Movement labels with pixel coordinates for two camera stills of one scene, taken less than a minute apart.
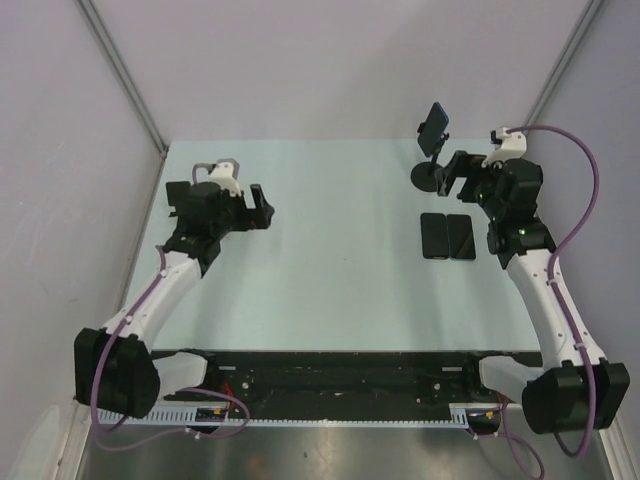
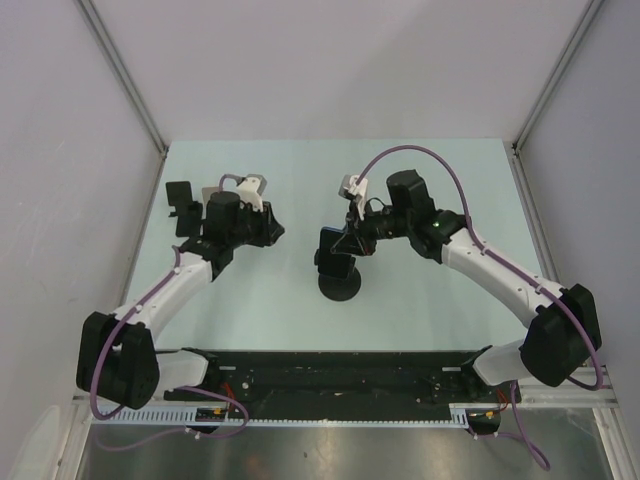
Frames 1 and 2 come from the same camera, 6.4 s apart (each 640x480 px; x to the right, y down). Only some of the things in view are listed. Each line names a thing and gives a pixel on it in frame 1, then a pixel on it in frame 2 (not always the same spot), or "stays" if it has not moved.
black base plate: (338, 382) stays
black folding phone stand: (178, 193) stays
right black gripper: (462, 162) to (351, 243)
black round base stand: (424, 175) to (338, 288)
